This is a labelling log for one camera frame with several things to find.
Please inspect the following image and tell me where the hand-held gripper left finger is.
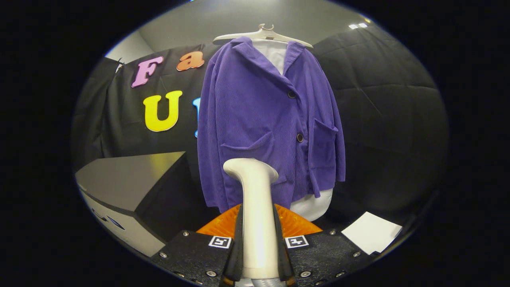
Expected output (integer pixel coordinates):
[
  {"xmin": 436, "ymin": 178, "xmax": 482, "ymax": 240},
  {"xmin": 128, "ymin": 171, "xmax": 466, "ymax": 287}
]
[{"xmin": 151, "ymin": 204, "xmax": 244, "ymax": 287}]

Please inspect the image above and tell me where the white garment steamer head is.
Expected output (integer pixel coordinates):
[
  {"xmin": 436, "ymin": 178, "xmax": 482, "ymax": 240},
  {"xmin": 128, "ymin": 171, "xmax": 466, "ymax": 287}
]
[{"xmin": 223, "ymin": 158, "xmax": 279, "ymax": 280}]

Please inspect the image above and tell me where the black backdrop cloth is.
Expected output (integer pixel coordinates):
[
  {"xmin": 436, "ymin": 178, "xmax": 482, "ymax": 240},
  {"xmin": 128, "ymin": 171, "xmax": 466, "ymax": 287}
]
[{"xmin": 72, "ymin": 25, "xmax": 449, "ymax": 236}]

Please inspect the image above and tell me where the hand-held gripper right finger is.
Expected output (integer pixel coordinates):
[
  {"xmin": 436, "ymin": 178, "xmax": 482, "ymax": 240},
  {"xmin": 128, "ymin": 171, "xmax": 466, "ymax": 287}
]
[{"xmin": 273, "ymin": 203, "xmax": 375, "ymax": 287}]

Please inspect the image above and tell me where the white shirt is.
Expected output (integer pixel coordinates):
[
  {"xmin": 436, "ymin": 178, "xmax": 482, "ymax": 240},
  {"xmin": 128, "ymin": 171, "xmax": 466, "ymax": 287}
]
[{"xmin": 252, "ymin": 39, "xmax": 333, "ymax": 222}]

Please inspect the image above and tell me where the purple corduroy jacket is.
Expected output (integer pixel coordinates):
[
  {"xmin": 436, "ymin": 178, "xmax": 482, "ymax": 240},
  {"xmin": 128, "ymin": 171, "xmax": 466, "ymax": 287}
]
[{"xmin": 197, "ymin": 37, "xmax": 346, "ymax": 214}]

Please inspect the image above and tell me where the white plastic clothes hanger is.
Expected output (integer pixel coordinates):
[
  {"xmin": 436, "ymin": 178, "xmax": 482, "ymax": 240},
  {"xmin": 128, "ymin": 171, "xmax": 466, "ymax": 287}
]
[{"xmin": 212, "ymin": 24, "xmax": 314, "ymax": 49}]

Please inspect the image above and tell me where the white paper sheet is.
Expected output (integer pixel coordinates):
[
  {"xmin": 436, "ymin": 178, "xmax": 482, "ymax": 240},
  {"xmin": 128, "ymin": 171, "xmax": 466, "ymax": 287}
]
[{"xmin": 341, "ymin": 212, "xmax": 403, "ymax": 255}]

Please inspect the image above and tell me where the grey cabinet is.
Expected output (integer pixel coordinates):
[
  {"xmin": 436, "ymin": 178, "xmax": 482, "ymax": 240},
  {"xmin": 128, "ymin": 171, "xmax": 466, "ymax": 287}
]
[{"xmin": 75, "ymin": 151, "xmax": 200, "ymax": 258}]

